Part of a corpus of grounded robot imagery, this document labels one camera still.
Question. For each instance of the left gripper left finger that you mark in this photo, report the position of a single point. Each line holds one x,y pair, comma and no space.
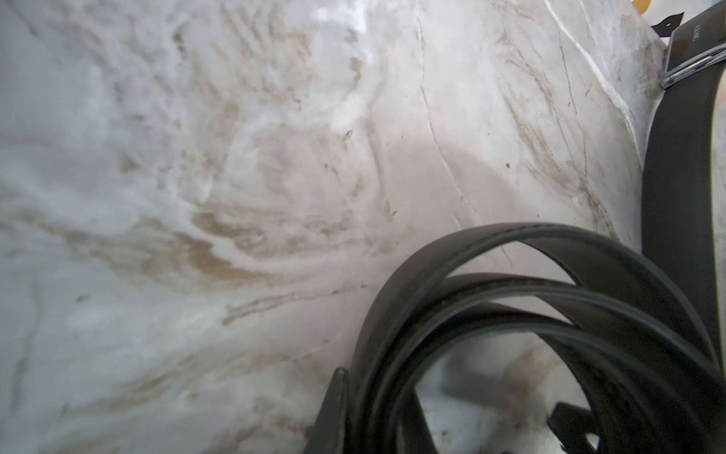
328,435

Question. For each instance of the black belt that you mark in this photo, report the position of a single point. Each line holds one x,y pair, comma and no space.
627,333
677,213

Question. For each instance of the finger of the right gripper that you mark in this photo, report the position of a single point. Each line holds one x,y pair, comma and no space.
575,428

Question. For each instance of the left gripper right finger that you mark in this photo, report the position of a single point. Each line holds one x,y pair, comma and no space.
414,434

